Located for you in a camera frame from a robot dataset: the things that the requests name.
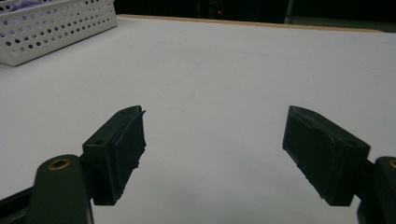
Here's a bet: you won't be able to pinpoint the purple shorts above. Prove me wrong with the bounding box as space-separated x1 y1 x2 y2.
8 0 43 13

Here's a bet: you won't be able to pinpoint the wooden table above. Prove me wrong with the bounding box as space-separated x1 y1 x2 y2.
117 13 385 34

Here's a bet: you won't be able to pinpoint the white perforated plastic basket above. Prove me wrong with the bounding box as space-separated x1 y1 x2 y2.
0 0 119 67

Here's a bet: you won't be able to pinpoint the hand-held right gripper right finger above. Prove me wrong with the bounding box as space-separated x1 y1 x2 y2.
281 105 372 208

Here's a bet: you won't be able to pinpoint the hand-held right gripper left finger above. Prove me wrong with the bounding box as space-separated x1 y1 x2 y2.
81 105 148 207

